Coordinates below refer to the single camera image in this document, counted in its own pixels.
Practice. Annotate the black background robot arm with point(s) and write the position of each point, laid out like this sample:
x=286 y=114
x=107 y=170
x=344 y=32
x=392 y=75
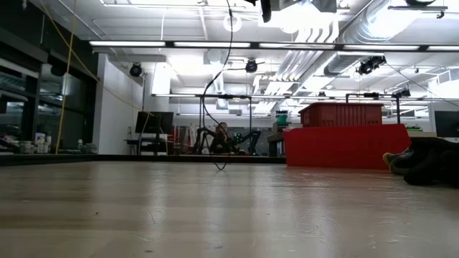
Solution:
x=200 y=139
x=252 y=138

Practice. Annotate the round black ceiling device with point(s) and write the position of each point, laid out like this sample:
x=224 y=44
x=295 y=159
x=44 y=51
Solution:
x=251 y=66
x=136 y=70

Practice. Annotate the teal container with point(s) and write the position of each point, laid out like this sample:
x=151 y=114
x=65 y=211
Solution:
x=282 y=119

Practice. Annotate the black ceiling-mounted device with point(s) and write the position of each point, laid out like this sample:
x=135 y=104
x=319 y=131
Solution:
x=371 y=65

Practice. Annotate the red slatted plastic crate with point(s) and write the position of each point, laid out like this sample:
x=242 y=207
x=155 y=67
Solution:
x=340 y=114

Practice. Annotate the long ceiling light strip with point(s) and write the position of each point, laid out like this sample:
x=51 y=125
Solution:
x=127 y=43

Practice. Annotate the person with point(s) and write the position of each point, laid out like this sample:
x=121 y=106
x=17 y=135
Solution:
x=222 y=141

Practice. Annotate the black monitor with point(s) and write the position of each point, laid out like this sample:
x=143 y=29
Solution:
x=154 y=122
x=447 y=123

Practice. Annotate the red plastic bin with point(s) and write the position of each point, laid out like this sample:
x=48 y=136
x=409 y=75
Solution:
x=344 y=147

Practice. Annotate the black work glove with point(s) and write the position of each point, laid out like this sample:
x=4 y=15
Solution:
x=430 y=165

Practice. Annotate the white shelf container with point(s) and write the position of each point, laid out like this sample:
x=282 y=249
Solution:
x=40 y=141

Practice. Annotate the black background rig frame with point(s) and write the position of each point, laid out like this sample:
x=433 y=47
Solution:
x=398 y=107
x=233 y=96

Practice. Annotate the black ceiling rail fixture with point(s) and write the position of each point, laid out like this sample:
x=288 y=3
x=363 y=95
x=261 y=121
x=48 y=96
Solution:
x=417 y=8

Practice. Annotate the black aluminium table frame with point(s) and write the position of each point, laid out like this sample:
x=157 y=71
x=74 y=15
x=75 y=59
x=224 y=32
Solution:
x=54 y=159

